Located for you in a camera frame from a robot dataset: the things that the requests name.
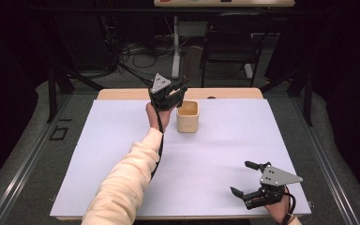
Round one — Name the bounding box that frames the person's left hand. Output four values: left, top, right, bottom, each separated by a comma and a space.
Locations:
145, 101, 178, 132

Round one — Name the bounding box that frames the white table mat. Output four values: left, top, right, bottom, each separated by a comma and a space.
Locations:
50, 98, 312, 218

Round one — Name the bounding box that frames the grey metal floor rail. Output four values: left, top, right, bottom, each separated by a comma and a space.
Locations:
0, 93, 73, 225
289, 93, 360, 225

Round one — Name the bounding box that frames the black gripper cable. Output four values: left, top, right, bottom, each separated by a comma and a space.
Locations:
280, 186, 297, 225
148, 90, 165, 183

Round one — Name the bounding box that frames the black metal stand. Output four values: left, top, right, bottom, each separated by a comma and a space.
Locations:
260, 60, 314, 128
45, 15, 105, 124

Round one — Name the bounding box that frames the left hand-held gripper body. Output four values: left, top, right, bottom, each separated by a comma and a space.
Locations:
148, 72, 186, 113

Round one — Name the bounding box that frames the tangle of floor cables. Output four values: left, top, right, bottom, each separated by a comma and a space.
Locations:
104, 34, 190, 89

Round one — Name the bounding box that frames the beige square cup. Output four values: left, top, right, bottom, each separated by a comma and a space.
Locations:
175, 99, 200, 134

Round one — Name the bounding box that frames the wooden table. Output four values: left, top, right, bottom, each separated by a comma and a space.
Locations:
50, 87, 313, 221

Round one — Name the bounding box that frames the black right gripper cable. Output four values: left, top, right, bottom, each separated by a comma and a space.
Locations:
280, 186, 297, 225

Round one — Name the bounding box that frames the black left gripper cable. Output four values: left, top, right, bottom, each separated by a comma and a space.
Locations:
148, 90, 165, 183

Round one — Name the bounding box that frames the black chair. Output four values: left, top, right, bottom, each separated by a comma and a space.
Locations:
200, 12, 275, 89

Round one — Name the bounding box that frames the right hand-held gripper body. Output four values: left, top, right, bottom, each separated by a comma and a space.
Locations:
243, 160, 305, 211

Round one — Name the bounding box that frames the white-legged wooden desk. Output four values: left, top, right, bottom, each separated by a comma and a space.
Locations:
153, 0, 296, 80

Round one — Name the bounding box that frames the person's right hand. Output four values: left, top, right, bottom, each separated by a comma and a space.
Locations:
256, 187, 293, 224

